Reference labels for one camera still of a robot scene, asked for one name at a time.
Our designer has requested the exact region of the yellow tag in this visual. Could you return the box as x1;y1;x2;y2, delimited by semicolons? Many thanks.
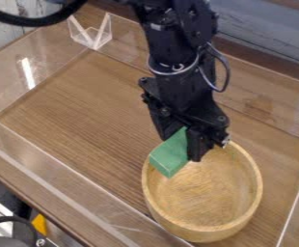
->
30;213;48;235

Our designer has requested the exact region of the green rectangular block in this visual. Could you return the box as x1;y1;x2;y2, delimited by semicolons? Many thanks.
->
149;127;188;178

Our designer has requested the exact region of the clear acrylic corner bracket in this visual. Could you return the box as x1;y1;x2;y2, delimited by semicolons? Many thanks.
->
66;14;112;51

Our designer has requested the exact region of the clear acrylic barrier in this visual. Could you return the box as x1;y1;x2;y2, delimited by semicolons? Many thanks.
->
0;123;193;247

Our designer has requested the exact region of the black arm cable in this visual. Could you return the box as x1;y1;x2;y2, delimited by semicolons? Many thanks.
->
0;0;89;28

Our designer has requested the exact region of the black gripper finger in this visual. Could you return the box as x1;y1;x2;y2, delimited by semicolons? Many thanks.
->
146;99;184;141
185;127;224;162

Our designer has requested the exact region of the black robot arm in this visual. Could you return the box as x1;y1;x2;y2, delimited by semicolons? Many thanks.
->
126;0;230;161

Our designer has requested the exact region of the brown wooden bowl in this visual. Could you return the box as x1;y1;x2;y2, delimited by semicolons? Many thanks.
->
141;142;262;243

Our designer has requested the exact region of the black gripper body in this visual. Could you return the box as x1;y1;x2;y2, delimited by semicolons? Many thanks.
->
138;62;229;147

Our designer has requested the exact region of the black cable bottom left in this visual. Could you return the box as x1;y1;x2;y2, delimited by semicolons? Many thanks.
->
0;215;40;247

